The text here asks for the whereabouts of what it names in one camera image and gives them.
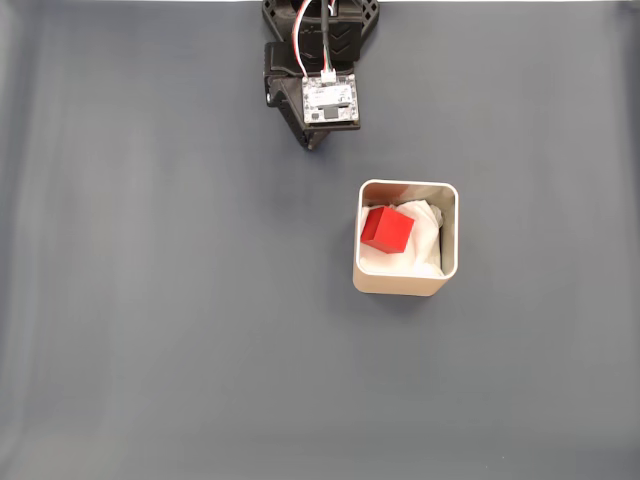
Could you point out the red cube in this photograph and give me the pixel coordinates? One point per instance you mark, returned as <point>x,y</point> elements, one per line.
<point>387,230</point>

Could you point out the beige metal box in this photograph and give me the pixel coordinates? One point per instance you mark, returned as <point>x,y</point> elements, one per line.
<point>400,285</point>

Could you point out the white crumpled tissue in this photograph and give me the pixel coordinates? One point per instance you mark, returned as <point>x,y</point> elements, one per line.
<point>425,240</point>

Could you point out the blue grey table mat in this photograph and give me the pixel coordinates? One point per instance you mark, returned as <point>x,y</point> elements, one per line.
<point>200,350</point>

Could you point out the camera circuit board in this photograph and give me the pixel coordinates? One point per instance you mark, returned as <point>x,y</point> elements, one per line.
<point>330,100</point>

